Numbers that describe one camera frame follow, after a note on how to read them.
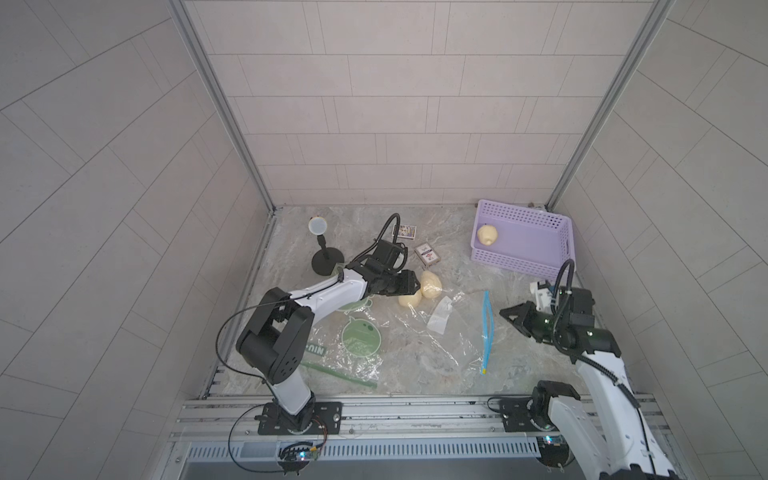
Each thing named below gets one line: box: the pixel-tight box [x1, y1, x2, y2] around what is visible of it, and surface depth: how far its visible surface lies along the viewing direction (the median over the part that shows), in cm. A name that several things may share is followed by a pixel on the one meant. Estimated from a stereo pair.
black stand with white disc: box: [308, 216, 345, 276], surface depth 99 cm
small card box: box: [397, 224, 417, 240], surface depth 110 cm
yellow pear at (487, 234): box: [477, 225, 498, 246], surface depth 104 cm
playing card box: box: [414, 242, 441, 267], surface depth 103 cm
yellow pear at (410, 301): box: [398, 289, 422, 308], surface depth 87 cm
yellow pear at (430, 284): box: [420, 270, 442, 299], surface depth 90 cm
